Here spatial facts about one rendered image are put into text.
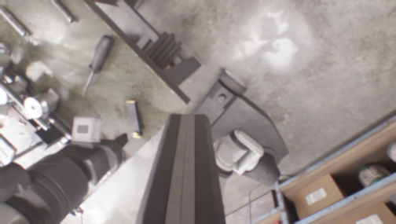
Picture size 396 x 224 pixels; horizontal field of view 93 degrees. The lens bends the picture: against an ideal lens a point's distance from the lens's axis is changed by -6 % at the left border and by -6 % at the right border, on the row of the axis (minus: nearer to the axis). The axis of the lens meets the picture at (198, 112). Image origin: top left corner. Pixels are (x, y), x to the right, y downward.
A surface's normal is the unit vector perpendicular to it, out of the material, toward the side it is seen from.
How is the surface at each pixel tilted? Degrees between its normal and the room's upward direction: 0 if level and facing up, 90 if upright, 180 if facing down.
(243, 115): 0
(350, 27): 0
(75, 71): 0
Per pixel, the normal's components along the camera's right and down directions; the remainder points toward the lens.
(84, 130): -0.19, -0.16
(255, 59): -0.18, 0.36
